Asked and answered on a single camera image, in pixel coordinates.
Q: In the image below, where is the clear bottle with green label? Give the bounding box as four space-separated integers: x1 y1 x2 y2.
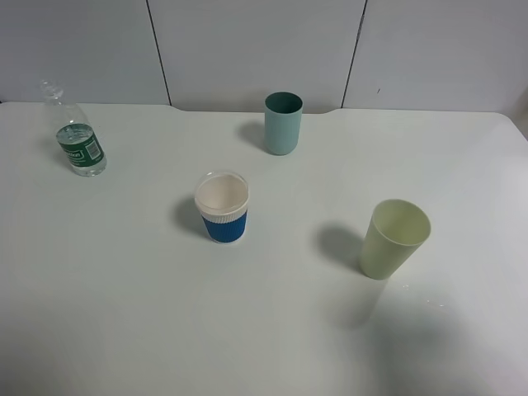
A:
40 80 107 177

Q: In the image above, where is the pale green plastic cup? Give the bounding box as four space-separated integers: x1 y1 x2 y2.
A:
359 199 431 280

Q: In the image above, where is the white cup with blue sleeve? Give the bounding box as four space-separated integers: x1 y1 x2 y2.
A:
194 171 250 243

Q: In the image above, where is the teal plastic cup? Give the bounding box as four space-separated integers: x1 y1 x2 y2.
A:
264 92 304 156

